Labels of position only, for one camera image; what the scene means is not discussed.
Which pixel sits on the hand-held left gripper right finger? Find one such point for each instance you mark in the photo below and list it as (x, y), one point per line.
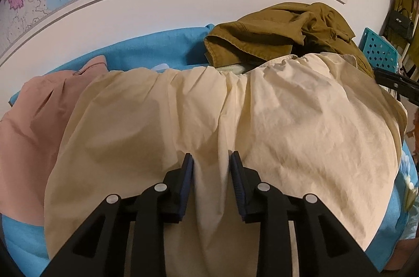
(238, 185)

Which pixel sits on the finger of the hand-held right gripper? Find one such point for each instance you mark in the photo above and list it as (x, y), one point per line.
(399, 82)

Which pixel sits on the blue bed sheet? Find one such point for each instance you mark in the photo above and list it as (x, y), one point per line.
(147, 48)

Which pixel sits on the cream shirt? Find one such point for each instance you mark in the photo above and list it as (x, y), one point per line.
(278, 133)

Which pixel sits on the pink garment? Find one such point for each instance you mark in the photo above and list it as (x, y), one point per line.
(32, 120)

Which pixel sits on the black bag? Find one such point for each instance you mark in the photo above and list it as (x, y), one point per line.
(399, 24)

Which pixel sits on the blue plastic basket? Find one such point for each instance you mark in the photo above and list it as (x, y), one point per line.
(378, 49)

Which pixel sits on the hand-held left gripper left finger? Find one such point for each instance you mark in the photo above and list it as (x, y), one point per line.
(186, 185)

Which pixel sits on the olive garment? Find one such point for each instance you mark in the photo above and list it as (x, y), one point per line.
(268, 31)

